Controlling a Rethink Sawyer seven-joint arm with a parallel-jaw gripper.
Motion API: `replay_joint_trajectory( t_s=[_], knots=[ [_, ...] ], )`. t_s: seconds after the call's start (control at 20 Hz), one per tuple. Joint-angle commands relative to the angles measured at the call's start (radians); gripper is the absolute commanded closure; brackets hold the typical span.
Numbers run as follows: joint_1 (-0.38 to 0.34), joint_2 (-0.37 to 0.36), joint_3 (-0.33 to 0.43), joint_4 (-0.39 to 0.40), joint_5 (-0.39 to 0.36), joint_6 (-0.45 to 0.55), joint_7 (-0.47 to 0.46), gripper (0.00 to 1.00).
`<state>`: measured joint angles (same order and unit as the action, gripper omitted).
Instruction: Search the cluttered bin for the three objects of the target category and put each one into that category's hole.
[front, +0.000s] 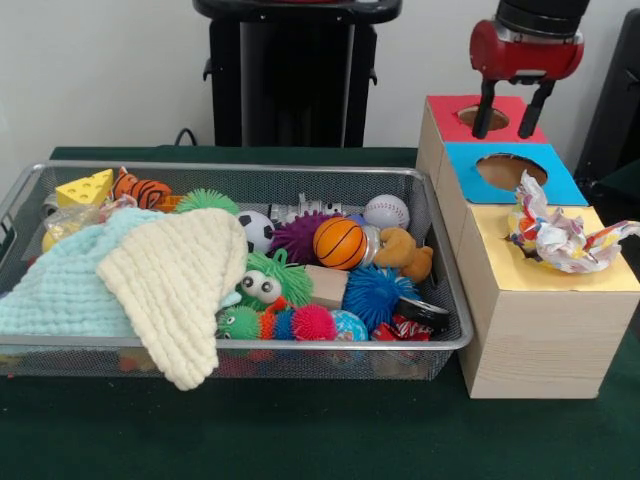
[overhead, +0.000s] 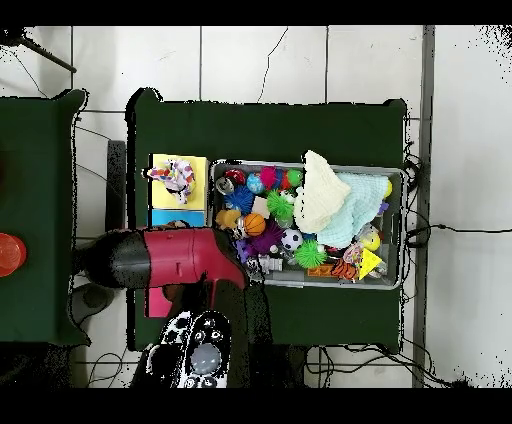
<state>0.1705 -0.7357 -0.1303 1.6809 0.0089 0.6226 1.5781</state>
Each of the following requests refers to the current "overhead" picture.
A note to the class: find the orange tiger plush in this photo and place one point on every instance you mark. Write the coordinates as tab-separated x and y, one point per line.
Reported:
344	270

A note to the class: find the purple spiky ball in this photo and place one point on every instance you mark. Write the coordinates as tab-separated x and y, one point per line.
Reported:
266	242

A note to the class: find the green spiky toy with eyes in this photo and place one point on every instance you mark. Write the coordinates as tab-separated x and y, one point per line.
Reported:
279	204

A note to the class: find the blue spiky ball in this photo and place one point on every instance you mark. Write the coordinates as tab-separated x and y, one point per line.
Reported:
240	199

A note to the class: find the dark green tablecloth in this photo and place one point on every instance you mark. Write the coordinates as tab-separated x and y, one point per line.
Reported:
280	132
40	180

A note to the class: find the multicolour spiky caterpillar toy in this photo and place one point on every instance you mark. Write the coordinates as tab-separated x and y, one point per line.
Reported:
268	177

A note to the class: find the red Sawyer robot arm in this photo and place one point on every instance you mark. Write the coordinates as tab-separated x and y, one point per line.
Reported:
180	256

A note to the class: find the shallow mesh bin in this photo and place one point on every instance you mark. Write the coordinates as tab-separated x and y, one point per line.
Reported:
392	256

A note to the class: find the black and white soccer ball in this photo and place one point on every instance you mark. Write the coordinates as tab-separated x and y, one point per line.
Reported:
292	240

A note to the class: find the light blue knitted cloth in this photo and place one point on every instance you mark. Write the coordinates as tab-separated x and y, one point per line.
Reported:
356	208

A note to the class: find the yellow cheese wedge toy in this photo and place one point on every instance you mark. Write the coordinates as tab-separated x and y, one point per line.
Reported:
368	262

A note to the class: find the orange toy basketball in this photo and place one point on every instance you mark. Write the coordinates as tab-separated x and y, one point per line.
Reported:
254	224

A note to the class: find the black metal rod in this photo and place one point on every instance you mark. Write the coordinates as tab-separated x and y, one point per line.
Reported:
52	60

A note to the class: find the wooden box with three holes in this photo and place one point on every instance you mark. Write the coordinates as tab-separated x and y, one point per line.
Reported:
160	200

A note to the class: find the colourful patterned cloth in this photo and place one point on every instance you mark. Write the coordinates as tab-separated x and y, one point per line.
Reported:
178	178

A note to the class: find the red plastic cup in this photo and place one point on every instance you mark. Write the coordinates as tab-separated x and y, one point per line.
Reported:
10	256

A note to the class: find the cream knitted cloth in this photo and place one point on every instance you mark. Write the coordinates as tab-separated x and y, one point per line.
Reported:
320	196

